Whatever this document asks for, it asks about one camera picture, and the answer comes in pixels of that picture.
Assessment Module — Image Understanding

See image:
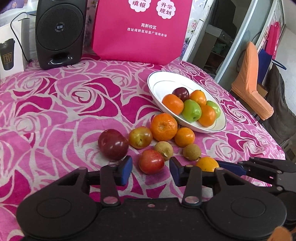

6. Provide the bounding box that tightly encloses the longan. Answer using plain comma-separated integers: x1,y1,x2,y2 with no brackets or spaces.
183,144,201,161
154,141,174,161

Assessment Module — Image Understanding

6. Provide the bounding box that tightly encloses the dark red plum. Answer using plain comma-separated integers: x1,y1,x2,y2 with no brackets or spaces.
172,87,190,102
98,129,129,161

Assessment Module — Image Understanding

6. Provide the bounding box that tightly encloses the red small plum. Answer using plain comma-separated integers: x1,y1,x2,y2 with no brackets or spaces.
138,150,165,175

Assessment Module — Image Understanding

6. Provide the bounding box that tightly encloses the small yellow orange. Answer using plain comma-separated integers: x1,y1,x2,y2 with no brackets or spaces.
196,157,219,172

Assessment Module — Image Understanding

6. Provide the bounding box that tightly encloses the small mandarin orange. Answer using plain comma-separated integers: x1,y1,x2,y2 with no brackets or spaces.
174,127,195,148

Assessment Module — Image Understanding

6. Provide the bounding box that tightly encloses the green apple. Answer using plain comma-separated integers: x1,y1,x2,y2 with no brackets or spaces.
206,100,221,118
182,99,202,123

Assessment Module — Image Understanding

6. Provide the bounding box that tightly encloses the large mandarin with stem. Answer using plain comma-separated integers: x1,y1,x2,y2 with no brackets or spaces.
162,94,184,115

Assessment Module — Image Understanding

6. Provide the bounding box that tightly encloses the yellow-red plum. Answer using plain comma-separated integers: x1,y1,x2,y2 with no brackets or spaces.
128,126,153,149

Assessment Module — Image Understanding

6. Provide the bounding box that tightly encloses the large mandarin orange top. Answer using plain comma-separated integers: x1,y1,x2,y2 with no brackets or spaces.
150,113,178,141

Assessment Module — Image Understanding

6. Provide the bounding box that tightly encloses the dark jacket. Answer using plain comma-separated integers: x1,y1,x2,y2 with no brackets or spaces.
263,65,295,146

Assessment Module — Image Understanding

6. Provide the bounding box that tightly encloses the orange covered chair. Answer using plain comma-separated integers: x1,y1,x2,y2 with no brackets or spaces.
231,42,274,121

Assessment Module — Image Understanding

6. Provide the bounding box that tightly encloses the pink rose tablecloth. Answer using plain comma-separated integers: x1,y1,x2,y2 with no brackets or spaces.
1,54,285,240

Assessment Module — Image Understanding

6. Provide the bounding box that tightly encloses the white oval plate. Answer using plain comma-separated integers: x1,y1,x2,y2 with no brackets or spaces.
147,71,227,133

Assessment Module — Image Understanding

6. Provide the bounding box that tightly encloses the pink tote bag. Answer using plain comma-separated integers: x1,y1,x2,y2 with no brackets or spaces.
91,0,192,65

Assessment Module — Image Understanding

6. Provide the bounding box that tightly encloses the white cup box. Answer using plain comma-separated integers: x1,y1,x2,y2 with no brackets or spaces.
1,18,30,79

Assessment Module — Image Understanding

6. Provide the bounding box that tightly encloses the black speaker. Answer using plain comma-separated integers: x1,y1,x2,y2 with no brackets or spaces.
35,0,87,70

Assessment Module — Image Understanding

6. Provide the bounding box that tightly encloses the black speaker cable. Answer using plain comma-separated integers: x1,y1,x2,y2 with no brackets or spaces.
9,11,33,63

